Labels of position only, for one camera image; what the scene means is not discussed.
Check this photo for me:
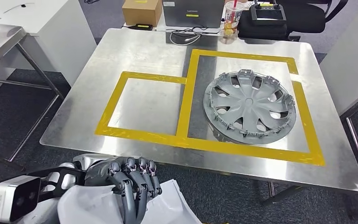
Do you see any black remote controller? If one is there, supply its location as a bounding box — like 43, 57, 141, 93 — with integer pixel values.
248, 0, 288, 26

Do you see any thin black cable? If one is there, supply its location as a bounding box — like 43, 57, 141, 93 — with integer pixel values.
3, 2, 35, 14

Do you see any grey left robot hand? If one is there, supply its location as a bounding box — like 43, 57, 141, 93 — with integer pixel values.
84, 156, 163, 224

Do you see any black device with yellow label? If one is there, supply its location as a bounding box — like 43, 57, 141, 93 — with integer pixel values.
129, 23, 154, 31

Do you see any yellow tape on workbench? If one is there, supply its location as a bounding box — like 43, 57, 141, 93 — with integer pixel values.
94, 48, 326, 168

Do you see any long white plastic part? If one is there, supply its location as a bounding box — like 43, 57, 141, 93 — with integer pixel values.
56, 178, 203, 224

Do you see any black office chair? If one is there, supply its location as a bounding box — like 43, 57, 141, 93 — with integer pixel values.
237, 0, 350, 43

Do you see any grey laptop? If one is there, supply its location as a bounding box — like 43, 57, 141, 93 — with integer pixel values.
161, 0, 226, 29

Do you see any white table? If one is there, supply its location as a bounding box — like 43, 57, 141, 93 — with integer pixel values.
0, 0, 97, 92
319, 4, 358, 116

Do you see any grey wheel hubcap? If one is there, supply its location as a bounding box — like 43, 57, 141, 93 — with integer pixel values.
202, 68, 297, 146

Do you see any stainless steel workbench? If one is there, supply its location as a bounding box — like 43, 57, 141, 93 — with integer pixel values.
39, 28, 358, 207

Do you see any clear drink cup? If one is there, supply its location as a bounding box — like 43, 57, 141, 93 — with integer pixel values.
220, 0, 245, 44

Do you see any brown cardboard box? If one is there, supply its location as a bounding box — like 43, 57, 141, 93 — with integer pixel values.
122, 0, 164, 28

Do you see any white desk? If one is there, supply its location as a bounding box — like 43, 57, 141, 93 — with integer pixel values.
122, 9, 229, 36

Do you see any black cable loop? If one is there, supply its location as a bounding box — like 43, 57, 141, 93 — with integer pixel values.
166, 27, 223, 47

